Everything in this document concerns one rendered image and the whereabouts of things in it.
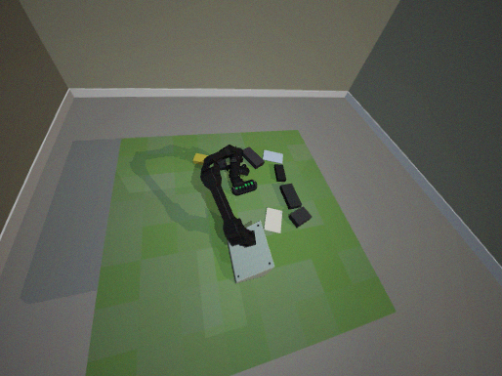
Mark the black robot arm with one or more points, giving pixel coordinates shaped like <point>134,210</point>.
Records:
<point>234,230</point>

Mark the light grey flat panel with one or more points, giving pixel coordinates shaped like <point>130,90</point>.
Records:
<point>273,156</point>

